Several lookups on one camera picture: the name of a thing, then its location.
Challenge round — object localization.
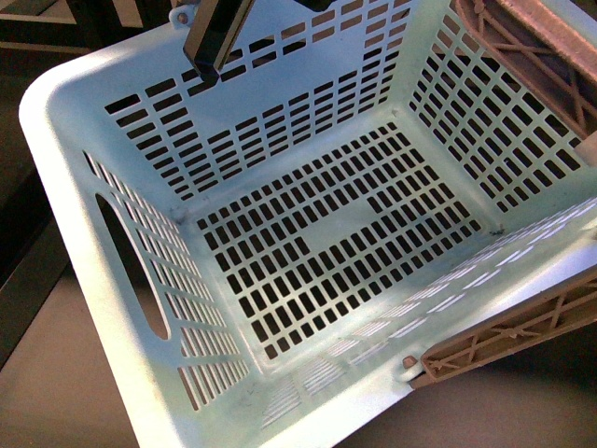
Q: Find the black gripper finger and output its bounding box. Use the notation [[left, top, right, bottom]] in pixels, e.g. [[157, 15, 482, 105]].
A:
[[183, 0, 254, 77]]

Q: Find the light blue plastic basket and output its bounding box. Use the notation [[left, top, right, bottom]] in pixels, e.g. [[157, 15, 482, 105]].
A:
[[18, 0, 597, 448]]

